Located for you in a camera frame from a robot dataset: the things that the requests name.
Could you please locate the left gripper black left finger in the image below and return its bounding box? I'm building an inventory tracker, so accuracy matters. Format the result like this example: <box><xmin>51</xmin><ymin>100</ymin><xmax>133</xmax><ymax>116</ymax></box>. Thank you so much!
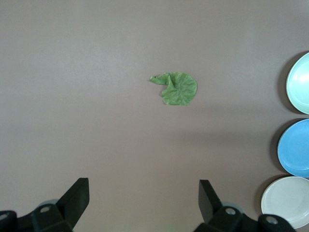
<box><xmin>31</xmin><ymin>178</ymin><xmax>90</xmax><ymax>232</ymax></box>

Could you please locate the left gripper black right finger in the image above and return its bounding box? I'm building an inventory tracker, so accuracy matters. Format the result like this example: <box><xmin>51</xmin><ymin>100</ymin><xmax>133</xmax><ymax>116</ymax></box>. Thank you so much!
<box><xmin>195</xmin><ymin>179</ymin><xmax>260</xmax><ymax>232</ymax></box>

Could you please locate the green lettuce leaf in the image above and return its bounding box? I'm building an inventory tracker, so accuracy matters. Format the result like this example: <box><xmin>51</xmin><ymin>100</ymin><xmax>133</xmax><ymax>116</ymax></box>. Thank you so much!
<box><xmin>149</xmin><ymin>72</ymin><xmax>198</xmax><ymax>106</ymax></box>

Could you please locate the beige plate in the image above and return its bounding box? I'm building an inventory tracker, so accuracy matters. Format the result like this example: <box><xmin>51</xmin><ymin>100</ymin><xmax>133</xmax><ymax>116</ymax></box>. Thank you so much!
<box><xmin>260</xmin><ymin>176</ymin><xmax>309</xmax><ymax>229</ymax></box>

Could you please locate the blue plate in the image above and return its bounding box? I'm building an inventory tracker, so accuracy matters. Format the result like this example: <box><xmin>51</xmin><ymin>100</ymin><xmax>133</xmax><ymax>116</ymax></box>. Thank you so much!
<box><xmin>277</xmin><ymin>118</ymin><xmax>309</xmax><ymax>177</ymax></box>

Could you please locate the mint green plate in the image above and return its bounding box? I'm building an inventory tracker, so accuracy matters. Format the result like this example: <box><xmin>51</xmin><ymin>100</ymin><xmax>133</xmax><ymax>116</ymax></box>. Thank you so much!
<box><xmin>286</xmin><ymin>52</ymin><xmax>309</xmax><ymax>115</ymax></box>

